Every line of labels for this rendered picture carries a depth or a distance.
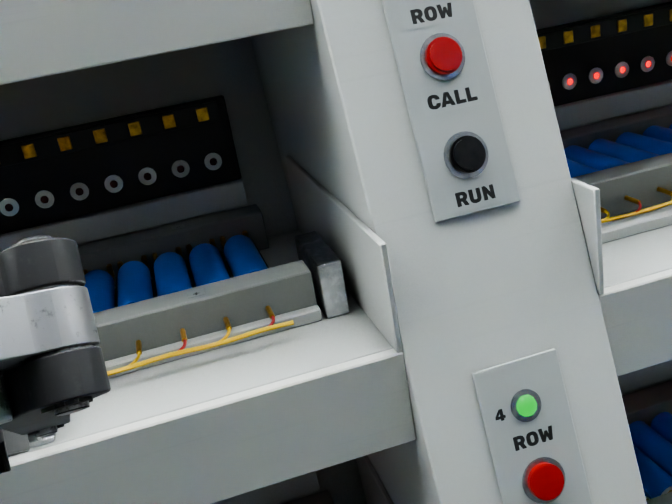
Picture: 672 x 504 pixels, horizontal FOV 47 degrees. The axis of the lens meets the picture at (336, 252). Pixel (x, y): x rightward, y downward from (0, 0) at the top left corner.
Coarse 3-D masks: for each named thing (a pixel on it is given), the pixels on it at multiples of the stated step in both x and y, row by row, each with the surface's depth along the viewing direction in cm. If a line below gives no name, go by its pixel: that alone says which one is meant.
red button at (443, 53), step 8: (440, 40) 32; (448, 40) 32; (432, 48) 32; (440, 48) 32; (448, 48) 32; (456, 48) 32; (432, 56) 32; (440, 56) 32; (448, 56) 32; (456, 56) 32; (432, 64) 32; (440, 64) 32; (448, 64) 32; (456, 64) 32; (440, 72) 32; (448, 72) 32
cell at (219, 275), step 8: (200, 248) 43; (208, 248) 43; (216, 248) 44; (192, 256) 43; (200, 256) 42; (208, 256) 42; (216, 256) 42; (192, 264) 42; (200, 264) 41; (208, 264) 41; (216, 264) 41; (224, 264) 42; (192, 272) 42; (200, 272) 40; (208, 272) 40; (216, 272) 39; (224, 272) 40; (200, 280) 39; (208, 280) 39; (216, 280) 38
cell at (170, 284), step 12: (168, 252) 44; (156, 264) 43; (168, 264) 42; (180, 264) 42; (156, 276) 41; (168, 276) 40; (180, 276) 40; (156, 288) 41; (168, 288) 38; (180, 288) 38
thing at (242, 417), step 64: (192, 192) 47; (320, 192) 40; (320, 256) 37; (384, 256) 31; (384, 320) 33; (128, 384) 34; (192, 384) 33; (256, 384) 32; (320, 384) 32; (384, 384) 33; (64, 448) 30; (128, 448) 30; (192, 448) 31; (256, 448) 32; (320, 448) 33; (384, 448) 34
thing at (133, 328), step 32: (192, 288) 37; (224, 288) 36; (256, 288) 36; (288, 288) 36; (96, 320) 35; (128, 320) 35; (160, 320) 35; (192, 320) 36; (224, 320) 36; (256, 320) 36; (128, 352) 35
